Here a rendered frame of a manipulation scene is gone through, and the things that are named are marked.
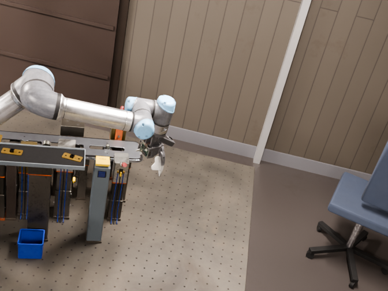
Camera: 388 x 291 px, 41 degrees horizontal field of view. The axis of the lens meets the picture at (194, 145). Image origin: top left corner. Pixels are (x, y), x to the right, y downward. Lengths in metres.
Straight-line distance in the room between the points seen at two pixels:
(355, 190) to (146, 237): 1.71
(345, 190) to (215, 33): 1.61
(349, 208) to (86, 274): 1.87
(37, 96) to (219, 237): 1.30
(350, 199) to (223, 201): 1.04
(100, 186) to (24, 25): 2.56
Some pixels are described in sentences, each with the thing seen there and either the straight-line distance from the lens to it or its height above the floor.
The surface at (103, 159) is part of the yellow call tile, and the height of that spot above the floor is 1.16.
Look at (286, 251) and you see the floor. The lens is 3.91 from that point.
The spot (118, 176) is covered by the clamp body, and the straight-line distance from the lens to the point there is 2.54.
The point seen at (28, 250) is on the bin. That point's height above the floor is 0.75.
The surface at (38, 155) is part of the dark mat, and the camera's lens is 2.33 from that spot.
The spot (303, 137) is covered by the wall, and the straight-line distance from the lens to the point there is 4.68.
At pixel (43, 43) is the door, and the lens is 4.68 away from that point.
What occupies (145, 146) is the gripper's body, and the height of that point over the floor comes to 1.32.
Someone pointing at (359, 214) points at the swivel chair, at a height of 0.54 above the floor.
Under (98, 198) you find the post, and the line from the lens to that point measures 2.41.
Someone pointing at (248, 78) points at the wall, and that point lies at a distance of 4.43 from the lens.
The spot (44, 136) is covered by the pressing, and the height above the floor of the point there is 1.00.
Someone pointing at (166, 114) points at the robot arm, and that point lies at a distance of 2.07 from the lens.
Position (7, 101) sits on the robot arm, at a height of 1.49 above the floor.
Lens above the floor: 2.50
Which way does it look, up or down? 32 degrees down
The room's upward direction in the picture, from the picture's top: 13 degrees clockwise
